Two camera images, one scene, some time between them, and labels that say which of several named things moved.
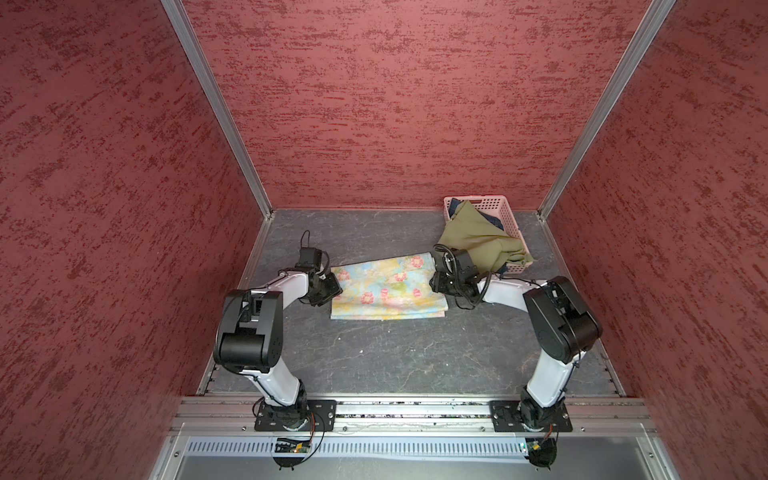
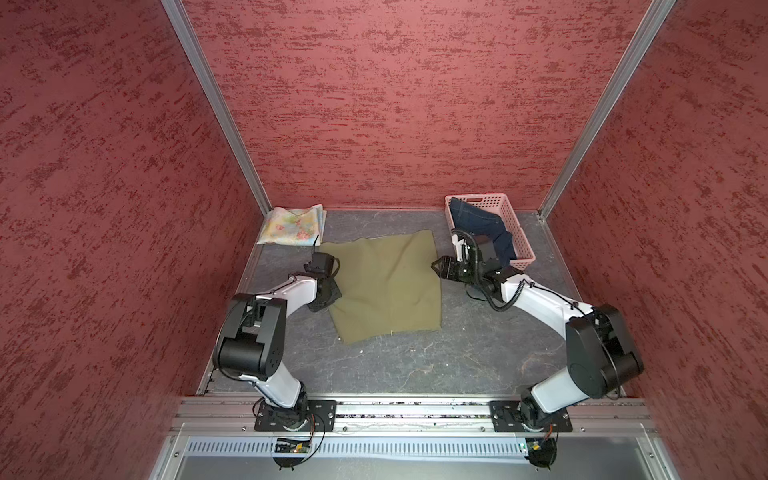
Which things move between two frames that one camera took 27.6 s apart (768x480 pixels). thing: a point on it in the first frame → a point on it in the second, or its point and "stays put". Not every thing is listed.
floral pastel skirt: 390,287 → 297,226
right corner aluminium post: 649,28 stays put
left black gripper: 335,290 stays put
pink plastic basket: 496,206 stays put
